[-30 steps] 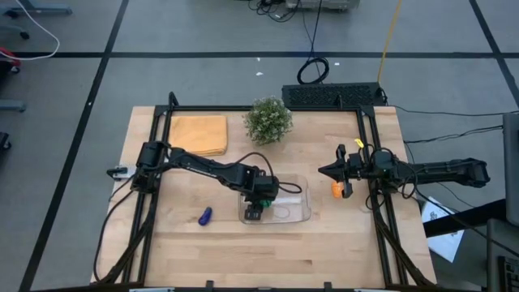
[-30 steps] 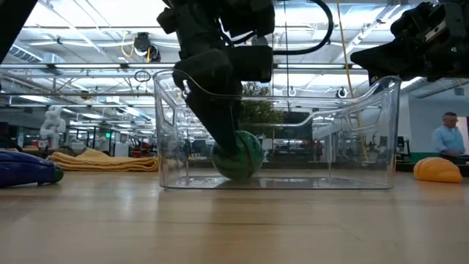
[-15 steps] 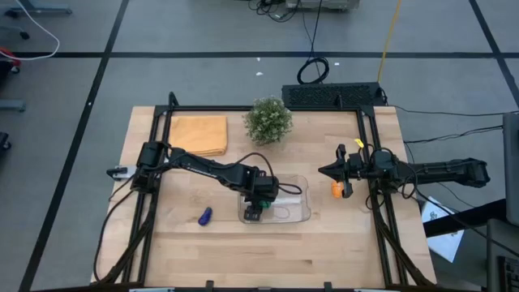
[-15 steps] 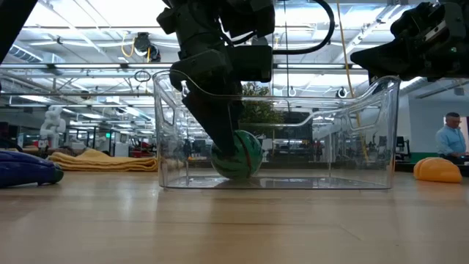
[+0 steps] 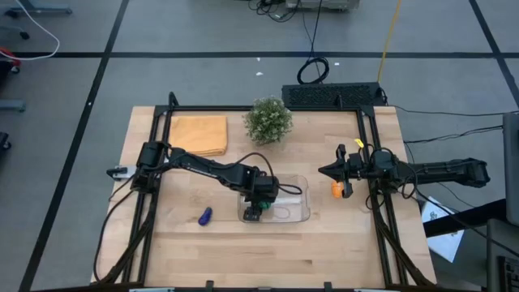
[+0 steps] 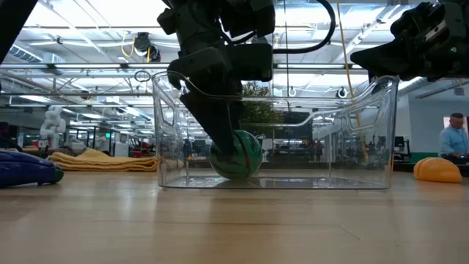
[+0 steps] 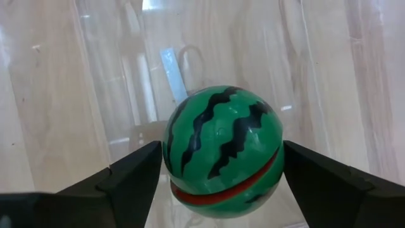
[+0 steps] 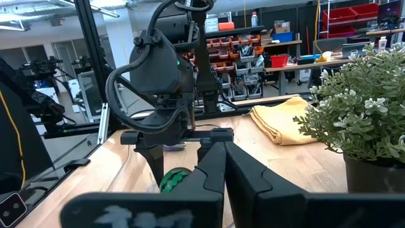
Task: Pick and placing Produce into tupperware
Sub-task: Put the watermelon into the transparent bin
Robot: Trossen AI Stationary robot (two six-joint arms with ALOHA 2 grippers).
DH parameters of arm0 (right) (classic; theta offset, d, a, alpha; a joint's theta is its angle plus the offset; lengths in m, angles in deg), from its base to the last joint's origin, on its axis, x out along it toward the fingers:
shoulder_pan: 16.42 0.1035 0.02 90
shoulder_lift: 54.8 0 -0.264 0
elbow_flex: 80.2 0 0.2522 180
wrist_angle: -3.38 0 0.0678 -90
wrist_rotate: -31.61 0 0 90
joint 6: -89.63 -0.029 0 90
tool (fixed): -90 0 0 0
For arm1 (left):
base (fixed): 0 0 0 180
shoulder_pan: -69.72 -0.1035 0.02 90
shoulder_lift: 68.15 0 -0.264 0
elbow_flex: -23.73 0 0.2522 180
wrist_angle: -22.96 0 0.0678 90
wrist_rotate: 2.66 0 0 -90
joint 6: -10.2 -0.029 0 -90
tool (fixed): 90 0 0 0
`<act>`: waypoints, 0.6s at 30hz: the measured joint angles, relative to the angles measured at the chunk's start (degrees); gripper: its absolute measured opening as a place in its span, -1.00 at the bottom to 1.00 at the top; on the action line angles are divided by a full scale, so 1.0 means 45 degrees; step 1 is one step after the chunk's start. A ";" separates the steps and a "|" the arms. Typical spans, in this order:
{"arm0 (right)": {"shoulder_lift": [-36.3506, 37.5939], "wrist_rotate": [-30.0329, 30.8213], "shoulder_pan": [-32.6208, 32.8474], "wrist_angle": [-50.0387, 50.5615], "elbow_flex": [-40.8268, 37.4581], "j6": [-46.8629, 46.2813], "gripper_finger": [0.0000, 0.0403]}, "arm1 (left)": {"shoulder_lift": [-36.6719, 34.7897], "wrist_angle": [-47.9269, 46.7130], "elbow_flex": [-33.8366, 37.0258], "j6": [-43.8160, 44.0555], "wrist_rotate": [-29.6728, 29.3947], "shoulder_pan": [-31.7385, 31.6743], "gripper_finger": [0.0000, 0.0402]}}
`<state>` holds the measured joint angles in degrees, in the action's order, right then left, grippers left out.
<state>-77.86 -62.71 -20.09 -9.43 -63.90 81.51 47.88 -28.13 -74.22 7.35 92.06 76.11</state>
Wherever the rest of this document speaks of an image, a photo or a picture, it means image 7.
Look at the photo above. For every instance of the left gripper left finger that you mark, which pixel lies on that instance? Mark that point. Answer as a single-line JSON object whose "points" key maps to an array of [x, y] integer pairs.
{"points": [[95, 202]]}

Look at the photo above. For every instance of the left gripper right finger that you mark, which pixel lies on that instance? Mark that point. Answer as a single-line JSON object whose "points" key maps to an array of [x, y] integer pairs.
{"points": [[332, 196]]}

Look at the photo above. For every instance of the green toy watermelon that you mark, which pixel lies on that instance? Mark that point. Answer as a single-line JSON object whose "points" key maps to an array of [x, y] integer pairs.
{"points": [[221, 152]]}

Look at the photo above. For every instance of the clear plastic container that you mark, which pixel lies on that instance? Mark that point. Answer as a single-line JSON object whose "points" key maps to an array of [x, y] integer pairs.
{"points": [[95, 79]]}

